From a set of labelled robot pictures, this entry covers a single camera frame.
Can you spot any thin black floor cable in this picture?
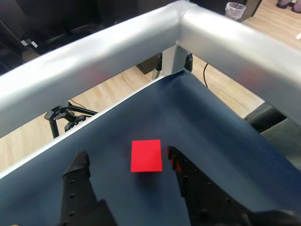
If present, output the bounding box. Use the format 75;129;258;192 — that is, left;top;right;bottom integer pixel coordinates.
202;61;211;89

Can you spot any waste bin with plastic bag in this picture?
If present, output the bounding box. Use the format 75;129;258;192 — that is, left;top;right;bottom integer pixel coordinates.
225;1;247;23

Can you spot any dark cabinet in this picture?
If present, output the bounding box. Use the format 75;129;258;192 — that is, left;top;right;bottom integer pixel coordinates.
137;53;163;75

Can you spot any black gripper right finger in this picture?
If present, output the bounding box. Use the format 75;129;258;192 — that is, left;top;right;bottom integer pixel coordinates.
166;145;254;226

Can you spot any black desk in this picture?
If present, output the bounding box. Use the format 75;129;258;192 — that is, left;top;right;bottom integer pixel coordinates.
0;0;170;71

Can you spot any dark table cloth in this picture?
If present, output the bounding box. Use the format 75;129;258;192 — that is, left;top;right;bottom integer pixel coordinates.
0;69;301;226

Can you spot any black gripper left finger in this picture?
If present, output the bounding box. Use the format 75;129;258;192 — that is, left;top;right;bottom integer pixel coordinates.
59;150;118;226

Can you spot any silver aluminium frame rail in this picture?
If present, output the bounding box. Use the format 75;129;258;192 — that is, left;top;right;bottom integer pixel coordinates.
0;0;189;139
180;2;301;123

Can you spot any red cube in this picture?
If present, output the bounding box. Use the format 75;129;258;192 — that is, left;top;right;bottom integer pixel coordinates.
130;139;164;174

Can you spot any dark grey chair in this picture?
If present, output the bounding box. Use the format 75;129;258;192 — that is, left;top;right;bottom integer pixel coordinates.
244;105;301;165

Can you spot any silver aluminium frame post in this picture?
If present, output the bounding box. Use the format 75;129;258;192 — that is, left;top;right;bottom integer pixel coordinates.
162;44;189;77

